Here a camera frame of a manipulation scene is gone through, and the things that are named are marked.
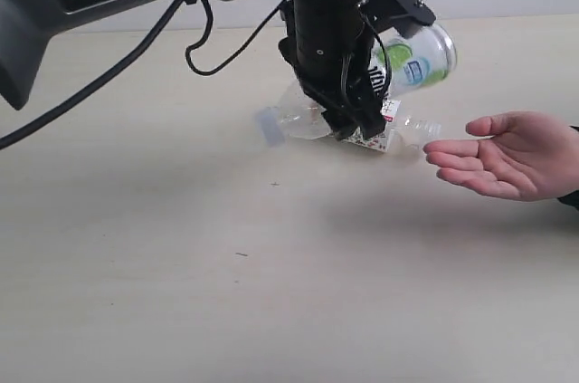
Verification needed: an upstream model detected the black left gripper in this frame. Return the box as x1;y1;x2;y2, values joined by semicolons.
280;0;385;141

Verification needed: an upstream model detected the tea bottle orange green label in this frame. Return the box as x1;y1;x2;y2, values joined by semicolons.
295;98;441;156

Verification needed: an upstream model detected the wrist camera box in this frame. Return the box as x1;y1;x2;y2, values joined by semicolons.
362;0;436;39

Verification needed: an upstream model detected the black sleeve forearm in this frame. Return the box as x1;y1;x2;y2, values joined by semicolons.
553;122;578;209

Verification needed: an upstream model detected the lime label bottle white cap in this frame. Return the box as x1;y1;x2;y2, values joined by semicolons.
254;20;459;148

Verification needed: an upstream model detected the person's open hand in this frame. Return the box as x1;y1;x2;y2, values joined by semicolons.
423;111;576;203

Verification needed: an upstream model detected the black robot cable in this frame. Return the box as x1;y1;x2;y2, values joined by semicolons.
0;0;394;151

